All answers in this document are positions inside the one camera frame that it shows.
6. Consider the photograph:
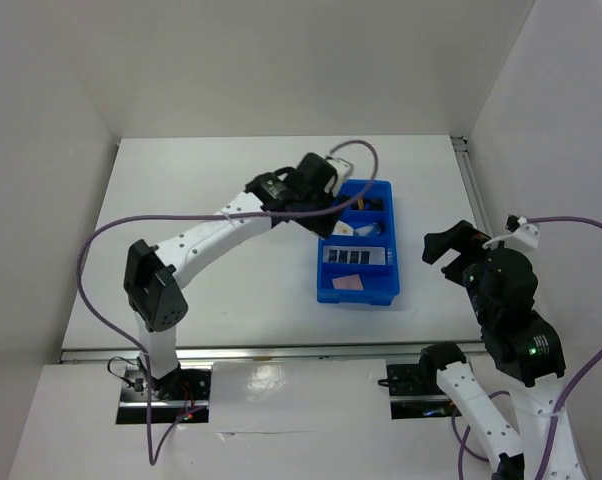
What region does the white egg-shaped foundation bottle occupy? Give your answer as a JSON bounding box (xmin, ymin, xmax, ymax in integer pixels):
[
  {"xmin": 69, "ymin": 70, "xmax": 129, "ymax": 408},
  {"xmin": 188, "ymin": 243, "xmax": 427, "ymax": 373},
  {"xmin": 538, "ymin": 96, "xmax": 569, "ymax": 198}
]
[{"xmin": 332, "ymin": 221, "xmax": 355, "ymax": 236}]

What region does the black eyeshadow palette pack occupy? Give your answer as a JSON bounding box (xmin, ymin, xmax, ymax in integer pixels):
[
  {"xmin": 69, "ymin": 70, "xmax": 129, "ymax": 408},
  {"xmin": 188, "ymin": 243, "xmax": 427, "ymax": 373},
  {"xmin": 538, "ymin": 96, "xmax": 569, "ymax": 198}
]
[{"xmin": 320, "ymin": 245, "xmax": 392, "ymax": 265}]

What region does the clear small bottle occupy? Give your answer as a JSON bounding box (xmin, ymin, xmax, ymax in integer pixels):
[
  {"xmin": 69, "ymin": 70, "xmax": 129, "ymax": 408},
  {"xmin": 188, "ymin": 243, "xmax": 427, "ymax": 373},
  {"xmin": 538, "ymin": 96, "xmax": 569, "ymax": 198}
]
[{"xmin": 354, "ymin": 222, "xmax": 385, "ymax": 237}]

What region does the pink paper packet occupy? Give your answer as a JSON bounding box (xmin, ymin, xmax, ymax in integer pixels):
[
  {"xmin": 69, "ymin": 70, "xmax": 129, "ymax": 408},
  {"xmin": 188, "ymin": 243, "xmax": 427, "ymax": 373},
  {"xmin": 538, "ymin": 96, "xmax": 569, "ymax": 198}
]
[{"xmin": 332, "ymin": 274, "xmax": 364, "ymax": 291}]

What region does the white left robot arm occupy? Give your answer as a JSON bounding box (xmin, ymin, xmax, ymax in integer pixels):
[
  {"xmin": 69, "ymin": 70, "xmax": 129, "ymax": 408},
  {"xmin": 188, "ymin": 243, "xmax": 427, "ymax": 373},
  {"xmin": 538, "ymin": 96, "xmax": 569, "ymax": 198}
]
[{"xmin": 124, "ymin": 153, "xmax": 354, "ymax": 399}]

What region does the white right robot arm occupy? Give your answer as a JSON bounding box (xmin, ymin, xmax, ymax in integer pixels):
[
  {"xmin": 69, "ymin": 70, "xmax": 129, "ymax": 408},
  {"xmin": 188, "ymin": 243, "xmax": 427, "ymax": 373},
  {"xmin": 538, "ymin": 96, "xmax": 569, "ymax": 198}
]
[{"xmin": 417, "ymin": 220, "xmax": 585, "ymax": 479}]

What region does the blue plastic organizer tray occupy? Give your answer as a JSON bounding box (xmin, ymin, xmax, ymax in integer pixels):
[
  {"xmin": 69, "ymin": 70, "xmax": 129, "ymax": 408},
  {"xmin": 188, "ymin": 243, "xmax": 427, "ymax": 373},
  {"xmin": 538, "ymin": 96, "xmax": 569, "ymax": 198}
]
[{"xmin": 317, "ymin": 180, "xmax": 401, "ymax": 306}]

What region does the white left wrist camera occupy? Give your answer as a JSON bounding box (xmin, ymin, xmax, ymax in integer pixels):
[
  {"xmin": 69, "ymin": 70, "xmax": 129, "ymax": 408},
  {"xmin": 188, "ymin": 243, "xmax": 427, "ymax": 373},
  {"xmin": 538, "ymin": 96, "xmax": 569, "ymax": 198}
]
[{"xmin": 326, "ymin": 156, "xmax": 354, "ymax": 183}]

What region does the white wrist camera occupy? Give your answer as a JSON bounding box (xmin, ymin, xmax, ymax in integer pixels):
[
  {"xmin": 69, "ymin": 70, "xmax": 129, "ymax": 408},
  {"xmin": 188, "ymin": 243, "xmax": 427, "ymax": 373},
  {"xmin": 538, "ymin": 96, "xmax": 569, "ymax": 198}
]
[
  {"xmin": 482, "ymin": 215, "xmax": 540, "ymax": 253},
  {"xmin": 326, "ymin": 156, "xmax": 354, "ymax": 183}
]

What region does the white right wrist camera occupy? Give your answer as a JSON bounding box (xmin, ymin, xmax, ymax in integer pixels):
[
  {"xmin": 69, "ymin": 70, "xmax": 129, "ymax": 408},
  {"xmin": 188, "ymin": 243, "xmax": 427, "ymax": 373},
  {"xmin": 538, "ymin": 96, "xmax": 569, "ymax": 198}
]
[{"xmin": 482, "ymin": 215, "xmax": 540, "ymax": 253}]

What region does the aluminium rail right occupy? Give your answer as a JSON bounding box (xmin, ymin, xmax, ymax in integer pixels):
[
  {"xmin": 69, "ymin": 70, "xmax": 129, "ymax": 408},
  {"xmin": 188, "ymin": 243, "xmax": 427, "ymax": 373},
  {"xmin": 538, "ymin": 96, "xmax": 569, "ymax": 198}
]
[{"xmin": 450, "ymin": 136, "xmax": 494, "ymax": 236}]

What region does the aluminium rail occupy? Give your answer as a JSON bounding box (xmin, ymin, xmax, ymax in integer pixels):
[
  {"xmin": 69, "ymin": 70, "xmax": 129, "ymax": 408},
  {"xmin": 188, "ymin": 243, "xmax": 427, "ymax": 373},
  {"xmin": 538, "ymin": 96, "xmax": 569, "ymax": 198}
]
[
  {"xmin": 450, "ymin": 136, "xmax": 494, "ymax": 236},
  {"xmin": 59, "ymin": 340, "xmax": 497, "ymax": 365}
]

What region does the aluminium rail front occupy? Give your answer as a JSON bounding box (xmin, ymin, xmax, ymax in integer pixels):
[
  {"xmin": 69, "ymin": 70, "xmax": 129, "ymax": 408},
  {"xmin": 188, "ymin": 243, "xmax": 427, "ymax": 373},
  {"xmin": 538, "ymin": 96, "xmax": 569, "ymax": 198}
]
[{"xmin": 59, "ymin": 340, "xmax": 497, "ymax": 365}]

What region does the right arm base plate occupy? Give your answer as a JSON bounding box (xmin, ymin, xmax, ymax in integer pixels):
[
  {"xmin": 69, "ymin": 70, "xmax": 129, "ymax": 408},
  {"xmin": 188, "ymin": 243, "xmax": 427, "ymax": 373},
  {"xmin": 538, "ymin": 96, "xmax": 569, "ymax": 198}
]
[{"xmin": 377, "ymin": 364, "xmax": 455, "ymax": 420}]

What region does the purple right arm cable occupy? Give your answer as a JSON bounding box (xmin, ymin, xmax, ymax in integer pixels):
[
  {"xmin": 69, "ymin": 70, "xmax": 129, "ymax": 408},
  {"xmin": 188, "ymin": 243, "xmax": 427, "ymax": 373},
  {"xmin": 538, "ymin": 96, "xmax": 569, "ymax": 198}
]
[{"xmin": 455, "ymin": 216, "xmax": 602, "ymax": 480}]

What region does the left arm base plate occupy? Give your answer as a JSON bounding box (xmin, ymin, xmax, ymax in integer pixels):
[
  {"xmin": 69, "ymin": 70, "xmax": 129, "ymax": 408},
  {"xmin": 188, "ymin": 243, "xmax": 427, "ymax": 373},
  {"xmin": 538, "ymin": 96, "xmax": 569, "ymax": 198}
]
[{"xmin": 116, "ymin": 366, "xmax": 212, "ymax": 425}]

